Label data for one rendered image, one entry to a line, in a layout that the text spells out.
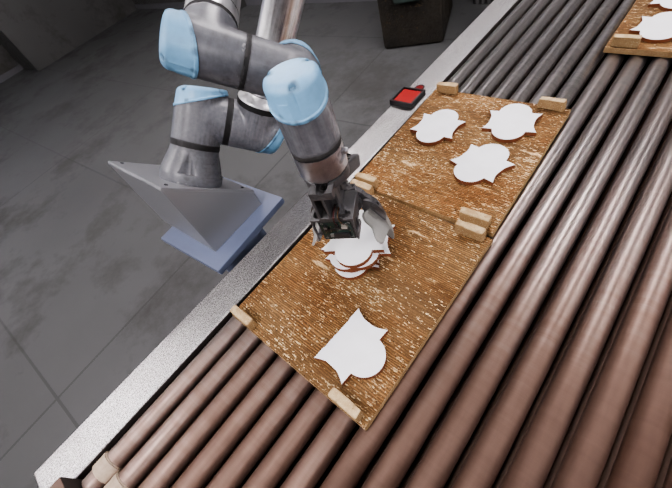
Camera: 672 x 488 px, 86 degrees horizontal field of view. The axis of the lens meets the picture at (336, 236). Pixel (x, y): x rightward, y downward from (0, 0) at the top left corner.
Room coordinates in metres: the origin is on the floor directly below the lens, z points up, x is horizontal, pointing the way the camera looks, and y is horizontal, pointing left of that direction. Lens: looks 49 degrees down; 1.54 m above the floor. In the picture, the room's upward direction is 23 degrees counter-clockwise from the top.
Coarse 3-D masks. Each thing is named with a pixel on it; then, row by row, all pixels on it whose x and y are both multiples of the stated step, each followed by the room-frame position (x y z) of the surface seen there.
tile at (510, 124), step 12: (504, 108) 0.68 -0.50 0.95; (516, 108) 0.66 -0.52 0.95; (528, 108) 0.64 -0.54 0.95; (492, 120) 0.66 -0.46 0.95; (504, 120) 0.64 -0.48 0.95; (516, 120) 0.62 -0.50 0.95; (528, 120) 0.61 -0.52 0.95; (492, 132) 0.62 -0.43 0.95; (504, 132) 0.60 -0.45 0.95; (516, 132) 0.59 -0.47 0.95; (528, 132) 0.57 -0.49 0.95
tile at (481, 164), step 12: (492, 144) 0.58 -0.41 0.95; (468, 156) 0.58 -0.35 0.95; (480, 156) 0.56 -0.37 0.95; (492, 156) 0.55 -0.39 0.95; (504, 156) 0.53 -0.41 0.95; (456, 168) 0.56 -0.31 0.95; (468, 168) 0.54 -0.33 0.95; (480, 168) 0.53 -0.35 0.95; (492, 168) 0.51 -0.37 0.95; (504, 168) 0.50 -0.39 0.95; (456, 180) 0.53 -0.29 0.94; (468, 180) 0.51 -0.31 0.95; (480, 180) 0.50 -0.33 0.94; (492, 180) 0.48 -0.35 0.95
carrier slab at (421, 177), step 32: (448, 96) 0.83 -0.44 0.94; (480, 96) 0.77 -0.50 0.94; (480, 128) 0.66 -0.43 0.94; (544, 128) 0.57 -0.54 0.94; (384, 160) 0.69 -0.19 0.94; (416, 160) 0.64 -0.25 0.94; (448, 160) 0.60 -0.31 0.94; (512, 160) 0.52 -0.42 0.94; (384, 192) 0.59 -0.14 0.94; (416, 192) 0.55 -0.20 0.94; (448, 192) 0.51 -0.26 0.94; (480, 192) 0.48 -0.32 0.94; (512, 192) 0.44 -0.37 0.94
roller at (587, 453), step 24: (648, 264) 0.21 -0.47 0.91; (648, 288) 0.17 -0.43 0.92; (648, 312) 0.14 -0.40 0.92; (624, 336) 0.13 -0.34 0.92; (648, 336) 0.11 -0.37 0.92; (624, 360) 0.10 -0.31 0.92; (600, 384) 0.08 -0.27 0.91; (624, 384) 0.07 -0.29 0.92; (600, 408) 0.06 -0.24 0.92; (624, 408) 0.05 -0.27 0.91; (576, 432) 0.04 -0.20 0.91; (600, 432) 0.03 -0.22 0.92; (576, 456) 0.02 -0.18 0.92; (600, 456) 0.01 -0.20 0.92; (576, 480) 0.00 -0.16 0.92
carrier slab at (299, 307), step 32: (416, 224) 0.46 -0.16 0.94; (448, 224) 0.43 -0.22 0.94; (288, 256) 0.52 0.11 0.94; (320, 256) 0.49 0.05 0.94; (384, 256) 0.42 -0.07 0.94; (416, 256) 0.39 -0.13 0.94; (448, 256) 0.36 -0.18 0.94; (480, 256) 0.34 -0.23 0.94; (256, 288) 0.48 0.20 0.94; (288, 288) 0.44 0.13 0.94; (320, 288) 0.41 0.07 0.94; (352, 288) 0.38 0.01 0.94; (384, 288) 0.35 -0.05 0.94; (416, 288) 0.33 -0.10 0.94; (448, 288) 0.30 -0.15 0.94; (256, 320) 0.40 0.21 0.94; (288, 320) 0.37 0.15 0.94; (320, 320) 0.35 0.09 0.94; (384, 320) 0.29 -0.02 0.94; (416, 320) 0.27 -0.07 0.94; (288, 352) 0.31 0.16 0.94; (416, 352) 0.22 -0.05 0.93; (320, 384) 0.23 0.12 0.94; (352, 384) 0.21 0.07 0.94; (384, 384) 0.19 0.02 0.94
